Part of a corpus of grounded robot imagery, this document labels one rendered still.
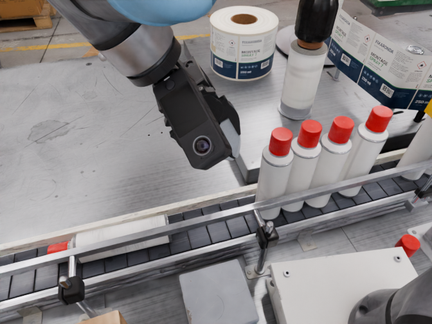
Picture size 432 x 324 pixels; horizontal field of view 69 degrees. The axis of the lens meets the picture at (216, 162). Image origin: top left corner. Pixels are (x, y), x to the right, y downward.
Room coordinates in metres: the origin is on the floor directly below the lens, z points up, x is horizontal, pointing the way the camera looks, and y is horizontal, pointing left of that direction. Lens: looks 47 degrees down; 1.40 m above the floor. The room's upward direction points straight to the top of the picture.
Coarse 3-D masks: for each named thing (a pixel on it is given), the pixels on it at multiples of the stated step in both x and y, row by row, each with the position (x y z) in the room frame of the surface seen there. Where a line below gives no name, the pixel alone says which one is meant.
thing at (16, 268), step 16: (368, 176) 0.38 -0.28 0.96; (384, 176) 0.38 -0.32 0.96; (304, 192) 0.34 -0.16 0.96; (320, 192) 0.35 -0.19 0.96; (240, 208) 0.31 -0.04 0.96; (256, 208) 0.31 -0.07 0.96; (176, 224) 0.28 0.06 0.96; (192, 224) 0.28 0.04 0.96; (208, 224) 0.29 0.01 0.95; (112, 240) 0.25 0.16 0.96; (128, 240) 0.25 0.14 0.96; (144, 240) 0.26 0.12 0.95; (48, 256) 0.22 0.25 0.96; (64, 256) 0.22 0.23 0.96; (80, 256) 0.23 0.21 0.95; (0, 272) 0.20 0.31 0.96; (16, 272) 0.20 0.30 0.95
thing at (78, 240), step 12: (156, 216) 0.32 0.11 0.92; (108, 228) 0.29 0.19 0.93; (120, 228) 0.29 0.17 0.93; (132, 228) 0.29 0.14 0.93; (144, 228) 0.29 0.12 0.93; (72, 240) 0.27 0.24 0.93; (84, 240) 0.27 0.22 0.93; (96, 240) 0.27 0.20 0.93; (156, 240) 0.28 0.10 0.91; (168, 240) 0.28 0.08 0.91; (48, 252) 0.25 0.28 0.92; (108, 252) 0.25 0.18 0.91; (120, 252) 0.26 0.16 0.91
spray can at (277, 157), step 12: (276, 132) 0.36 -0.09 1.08; (288, 132) 0.36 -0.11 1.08; (276, 144) 0.35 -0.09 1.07; (288, 144) 0.35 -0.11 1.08; (264, 156) 0.36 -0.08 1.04; (276, 156) 0.35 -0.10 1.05; (288, 156) 0.35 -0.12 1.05; (264, 168) 0.35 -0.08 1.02; (276, 168) 0.34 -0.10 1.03; (288, 168) 0.34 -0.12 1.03; (264, 180) 0.35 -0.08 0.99; (276, 180) 0.34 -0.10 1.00; (264, 192) 0.34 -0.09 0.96; (276, 192) 0.34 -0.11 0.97; (264, 216) 0.34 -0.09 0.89; (276, 216) 0.34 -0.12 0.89
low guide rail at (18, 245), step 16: (384, 160) 0.48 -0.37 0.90; (224, 192) 0.38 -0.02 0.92; (240, 192) 0.38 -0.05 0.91; (160, 208) 0.34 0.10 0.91; (176, 208) 0.34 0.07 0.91; (192, 208) 0.35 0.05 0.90; (96, 224) 0.31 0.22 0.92; (112, 224) 0.31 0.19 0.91; (16, 240) 0.28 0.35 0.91; (32, 240) 0.28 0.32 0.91; (48, 240) 0.28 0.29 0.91; (64, 240) 0.29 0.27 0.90
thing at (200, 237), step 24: (384, 168) 0.48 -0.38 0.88; (336, 192) 0.41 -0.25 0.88; (360, 192) 0.41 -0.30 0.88; (384, 192) 0.41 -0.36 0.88; (168, 216) 0.35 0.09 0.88; (192, 216) 0.35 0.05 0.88; (288, 216) 0.35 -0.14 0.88; (312, 216) 0.35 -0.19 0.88; (192, 240) 0.29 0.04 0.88; (216, 240) 0.29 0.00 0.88; (0, 264) 0.25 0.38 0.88; (96, 264) 0.25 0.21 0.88; (120, 264) 0.25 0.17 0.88; (0, 288) 0.21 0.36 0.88; (24, 288) 0.21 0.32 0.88; (48, 288) 0.21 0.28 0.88
